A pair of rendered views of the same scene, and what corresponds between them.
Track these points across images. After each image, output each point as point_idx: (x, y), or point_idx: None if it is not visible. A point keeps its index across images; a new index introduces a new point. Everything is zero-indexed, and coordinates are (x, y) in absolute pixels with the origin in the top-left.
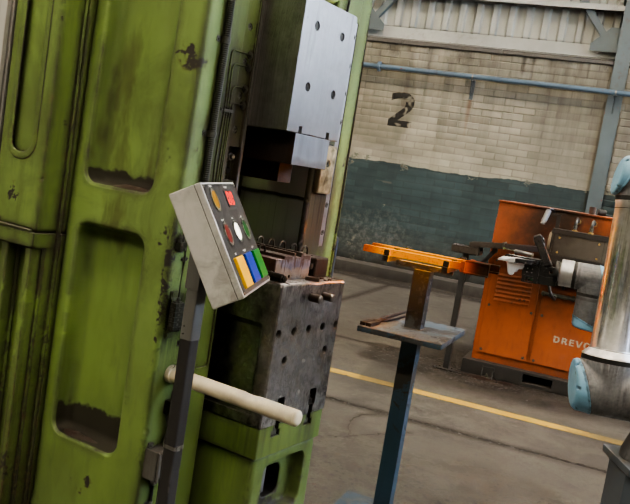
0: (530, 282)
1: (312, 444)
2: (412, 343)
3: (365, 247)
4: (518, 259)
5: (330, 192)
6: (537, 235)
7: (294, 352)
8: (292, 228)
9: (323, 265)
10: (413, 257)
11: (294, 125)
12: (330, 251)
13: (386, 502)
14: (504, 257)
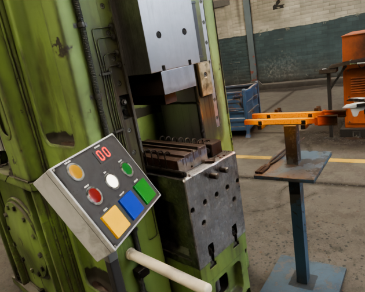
0: None
1: (244, 253)
2: (292, 181)
3: (245, 122)
4: (358, 104)
5: (214, 90)
6: None
7: (210, 214)
8: (195, 123)
9: (218, 146)
10: (279, 122)
11: (157, 67)
12: (227, 125)
13: (304, 270)
14: (347, 105)
